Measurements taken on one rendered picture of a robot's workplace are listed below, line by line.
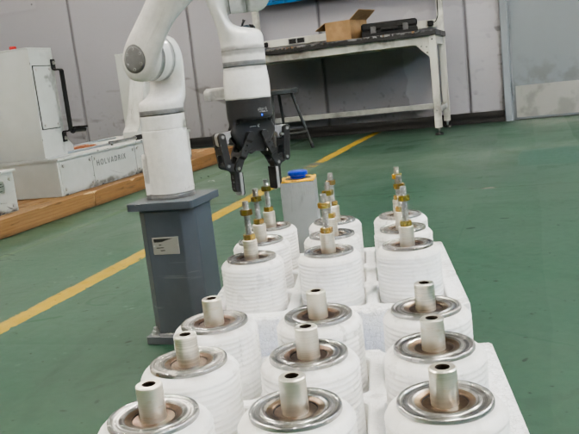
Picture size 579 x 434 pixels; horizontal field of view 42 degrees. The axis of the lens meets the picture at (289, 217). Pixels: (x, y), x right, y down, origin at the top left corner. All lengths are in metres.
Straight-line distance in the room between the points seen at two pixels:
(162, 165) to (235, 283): 0.48
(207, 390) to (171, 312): 0.88
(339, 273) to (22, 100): 2.91
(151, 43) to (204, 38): 5.40
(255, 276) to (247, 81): 0.31
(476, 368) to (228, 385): 0.23
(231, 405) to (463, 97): 5.72
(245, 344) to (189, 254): 0.72
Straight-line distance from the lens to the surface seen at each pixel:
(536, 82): 6.32
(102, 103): 7.41
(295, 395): 0.60
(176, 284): 1.56
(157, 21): 1.49
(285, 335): 0.81
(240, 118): 1.20
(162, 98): 1.54
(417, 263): 1.09
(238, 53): 1.20
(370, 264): 1.32
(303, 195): 1.50
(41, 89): 3.84
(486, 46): 6.33
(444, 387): 0.60
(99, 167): 4.07
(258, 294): 1.11
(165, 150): 1.53
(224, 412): 0.73
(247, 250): 1.13
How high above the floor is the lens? 0.51
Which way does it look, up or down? 10 degrees down
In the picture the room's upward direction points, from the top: 6 degrees counter-clockwise
